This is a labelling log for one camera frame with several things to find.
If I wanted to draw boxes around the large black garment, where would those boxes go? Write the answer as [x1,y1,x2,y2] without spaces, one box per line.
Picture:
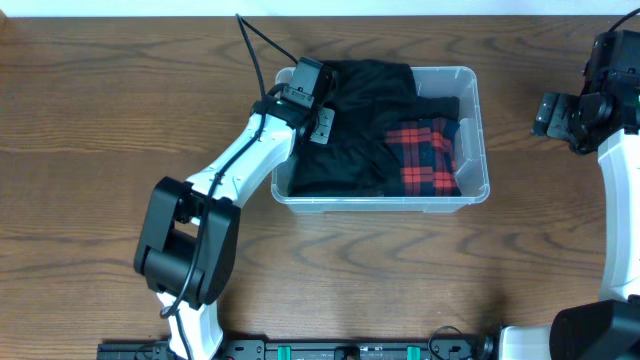
[288,59,417,197]

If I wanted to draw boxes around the red navy plaid shirt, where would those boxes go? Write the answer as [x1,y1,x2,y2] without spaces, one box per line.
[384,117,461,197]

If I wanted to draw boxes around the black shirt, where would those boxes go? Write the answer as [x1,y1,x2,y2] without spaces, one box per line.
[411,97,460,122]

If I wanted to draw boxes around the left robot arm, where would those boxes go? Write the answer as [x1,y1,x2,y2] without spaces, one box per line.
[133,57,338,359]

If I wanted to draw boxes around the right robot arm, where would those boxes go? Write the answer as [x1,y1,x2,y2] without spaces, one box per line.
[495,24,639,360]

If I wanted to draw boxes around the clear plastic storage bin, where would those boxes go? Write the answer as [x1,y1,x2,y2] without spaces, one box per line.
[271,66,490,214]

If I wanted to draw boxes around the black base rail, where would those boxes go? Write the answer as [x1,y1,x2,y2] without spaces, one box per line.
[96,338,501,360]

